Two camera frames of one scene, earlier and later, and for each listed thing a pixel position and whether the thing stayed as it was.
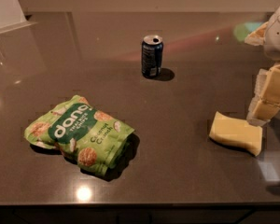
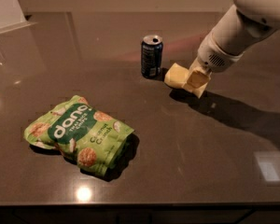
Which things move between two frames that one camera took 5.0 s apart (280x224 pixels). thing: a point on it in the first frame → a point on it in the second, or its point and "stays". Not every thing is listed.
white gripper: [278, 36] → [212, 56]
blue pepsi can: [151, 55] stays
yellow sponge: [236, 132] → [176, 76]
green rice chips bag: [97, 140] stays
